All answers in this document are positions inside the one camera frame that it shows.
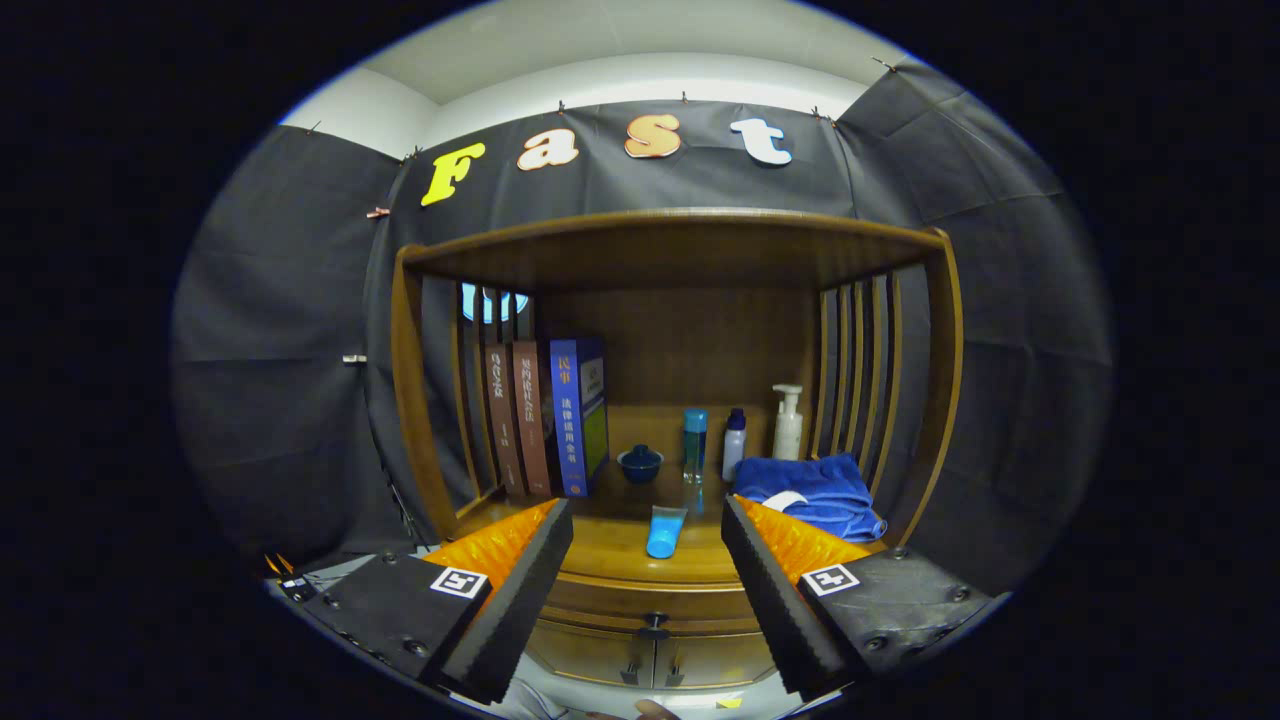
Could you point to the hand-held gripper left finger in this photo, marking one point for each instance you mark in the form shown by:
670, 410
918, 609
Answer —
520, 600

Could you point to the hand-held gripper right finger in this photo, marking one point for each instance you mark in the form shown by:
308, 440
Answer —
775, 600

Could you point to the wooden drawer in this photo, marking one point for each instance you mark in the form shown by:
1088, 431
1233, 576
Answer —
620, 600

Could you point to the blue squeeze tube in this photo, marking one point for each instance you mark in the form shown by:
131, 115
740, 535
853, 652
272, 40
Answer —
665, 535

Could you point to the wooden cabinet door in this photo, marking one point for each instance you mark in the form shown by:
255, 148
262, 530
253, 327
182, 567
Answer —
590, 655
715, 660

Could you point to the wooden countertop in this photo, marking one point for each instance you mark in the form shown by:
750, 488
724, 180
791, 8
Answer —
610, 545

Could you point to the wooden cabinet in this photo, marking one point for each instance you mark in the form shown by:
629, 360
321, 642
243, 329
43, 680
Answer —
670, 250

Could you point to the folded blue towel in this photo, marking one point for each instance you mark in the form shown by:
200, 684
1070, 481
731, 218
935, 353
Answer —
830, 490

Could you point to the white bottle with blue cap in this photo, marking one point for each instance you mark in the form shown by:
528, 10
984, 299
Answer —
733, 445

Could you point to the white pump bottle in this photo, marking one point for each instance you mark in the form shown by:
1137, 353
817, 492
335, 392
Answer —
788, 430

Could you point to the blue glass bottle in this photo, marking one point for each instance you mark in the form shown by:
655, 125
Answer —
695, 440

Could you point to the blue lidded teacup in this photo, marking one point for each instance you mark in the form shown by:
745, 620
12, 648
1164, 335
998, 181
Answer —
640, 466

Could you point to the brown book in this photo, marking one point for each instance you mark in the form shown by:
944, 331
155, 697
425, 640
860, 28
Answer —
530, 415
503, 420

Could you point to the thick blue book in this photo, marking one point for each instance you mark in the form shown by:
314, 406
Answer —
570, 415

